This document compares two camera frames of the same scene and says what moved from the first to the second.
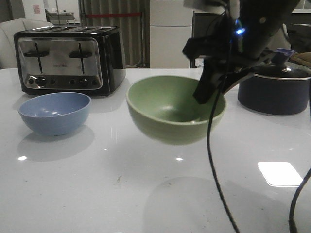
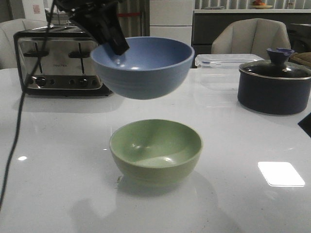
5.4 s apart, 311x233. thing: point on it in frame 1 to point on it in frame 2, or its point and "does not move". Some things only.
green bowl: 165,110 to 155,152
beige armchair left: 8,55 does not move
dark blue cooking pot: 274,94 does not move
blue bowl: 56,113 to 152,66
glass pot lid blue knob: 279,68 does not move
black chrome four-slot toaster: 88,59 does not move
